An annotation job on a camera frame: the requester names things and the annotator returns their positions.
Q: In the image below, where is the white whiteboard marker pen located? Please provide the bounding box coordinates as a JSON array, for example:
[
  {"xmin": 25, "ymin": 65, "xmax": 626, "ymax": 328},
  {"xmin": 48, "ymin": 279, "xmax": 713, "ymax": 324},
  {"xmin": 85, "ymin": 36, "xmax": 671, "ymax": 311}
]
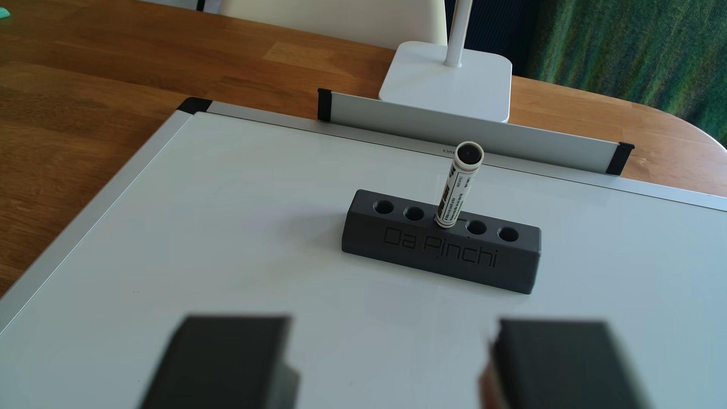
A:
[{"xmin": 434, "ymin": 141, "xmax": 485, "ymax": 229}]

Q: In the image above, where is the grey Da Pinchi pen holder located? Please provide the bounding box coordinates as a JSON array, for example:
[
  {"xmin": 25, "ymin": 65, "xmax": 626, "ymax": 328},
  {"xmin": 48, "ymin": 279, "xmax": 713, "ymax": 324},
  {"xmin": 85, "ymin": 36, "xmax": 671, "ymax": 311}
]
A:
[{"xmin": 341, "ymin": 189, "xmax": 542, "ymax": 295}]

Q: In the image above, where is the white lamp stand base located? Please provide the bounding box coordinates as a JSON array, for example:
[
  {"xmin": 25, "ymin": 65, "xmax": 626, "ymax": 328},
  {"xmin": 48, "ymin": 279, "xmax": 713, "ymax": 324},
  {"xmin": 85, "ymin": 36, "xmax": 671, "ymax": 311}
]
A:
[{"xmin": 379, "ymin": 0, "xmax": 512, "ymax": 123}]

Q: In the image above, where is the green curtain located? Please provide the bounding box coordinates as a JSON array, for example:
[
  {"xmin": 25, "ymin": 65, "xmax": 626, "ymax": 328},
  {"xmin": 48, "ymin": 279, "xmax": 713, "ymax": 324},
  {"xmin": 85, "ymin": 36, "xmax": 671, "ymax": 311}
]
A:
[{"xmin": 525, "ymin": 0, "xmax": 727, "ymax": 145}]

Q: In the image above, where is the white chair back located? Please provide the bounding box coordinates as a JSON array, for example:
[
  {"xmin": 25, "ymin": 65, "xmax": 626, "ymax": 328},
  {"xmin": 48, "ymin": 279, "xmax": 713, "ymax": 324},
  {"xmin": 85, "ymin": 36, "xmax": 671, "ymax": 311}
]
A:
[{"xmin": 218, "ymin": 0, "xmax": 448, "ymax": 51}]

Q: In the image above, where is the white whiteboard silver frame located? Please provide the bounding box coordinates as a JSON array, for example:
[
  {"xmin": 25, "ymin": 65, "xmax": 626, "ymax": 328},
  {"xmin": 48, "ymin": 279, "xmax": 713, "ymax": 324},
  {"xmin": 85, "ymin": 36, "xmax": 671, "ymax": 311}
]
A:
[{"xmin": 0, "ymin": 98, "xmax": 727, "ymax": 409}]

